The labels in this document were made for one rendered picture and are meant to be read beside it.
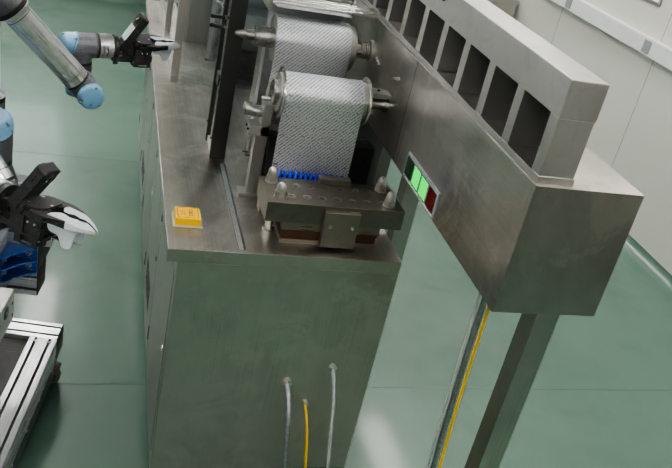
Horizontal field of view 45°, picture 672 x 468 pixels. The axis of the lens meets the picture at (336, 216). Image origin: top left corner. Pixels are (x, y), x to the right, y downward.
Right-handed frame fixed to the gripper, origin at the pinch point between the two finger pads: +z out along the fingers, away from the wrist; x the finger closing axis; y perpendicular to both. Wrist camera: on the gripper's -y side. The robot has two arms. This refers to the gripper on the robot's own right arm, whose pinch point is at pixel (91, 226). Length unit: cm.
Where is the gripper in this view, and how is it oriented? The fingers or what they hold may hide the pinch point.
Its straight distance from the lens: 155.9
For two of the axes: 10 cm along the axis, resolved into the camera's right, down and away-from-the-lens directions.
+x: -3.5, 2.3, -9.1
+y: -2.5, 9.1, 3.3
